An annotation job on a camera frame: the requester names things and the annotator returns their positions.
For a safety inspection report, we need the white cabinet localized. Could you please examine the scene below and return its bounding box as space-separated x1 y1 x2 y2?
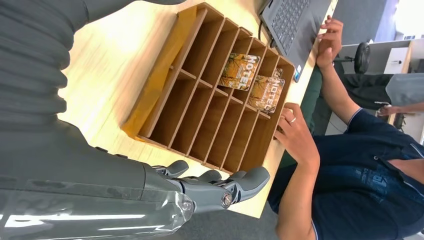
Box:
337 38 424 75

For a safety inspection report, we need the black laptop power cable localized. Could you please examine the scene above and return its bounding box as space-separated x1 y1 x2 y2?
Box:
257 20 276 49

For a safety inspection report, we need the grey laptop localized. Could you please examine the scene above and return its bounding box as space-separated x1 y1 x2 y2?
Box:
258 0 333 84

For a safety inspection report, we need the person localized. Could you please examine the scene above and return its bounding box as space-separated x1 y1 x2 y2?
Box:
341 72 424 117
267 15 424 240

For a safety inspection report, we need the wooden slotted card organizer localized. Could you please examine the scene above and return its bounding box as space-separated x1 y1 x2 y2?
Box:
120 2 296 175

